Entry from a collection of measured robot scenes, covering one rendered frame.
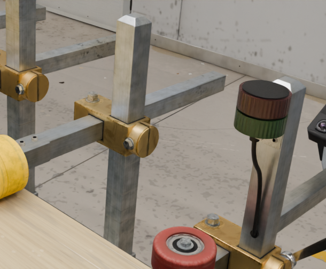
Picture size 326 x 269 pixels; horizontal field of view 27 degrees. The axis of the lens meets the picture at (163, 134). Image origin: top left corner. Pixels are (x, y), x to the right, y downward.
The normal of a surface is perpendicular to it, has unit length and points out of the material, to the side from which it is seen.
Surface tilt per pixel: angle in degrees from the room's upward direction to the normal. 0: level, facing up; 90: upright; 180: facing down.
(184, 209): 0
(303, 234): 0
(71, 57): 90
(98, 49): 90
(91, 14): 90
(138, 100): 90
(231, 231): 0
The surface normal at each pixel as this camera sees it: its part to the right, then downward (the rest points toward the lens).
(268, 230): 0.75, 0.36
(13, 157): 0.59, -0.38
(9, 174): 0.74, 0.07
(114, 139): -0.65, 0.29
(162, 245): 0.09, -0.89
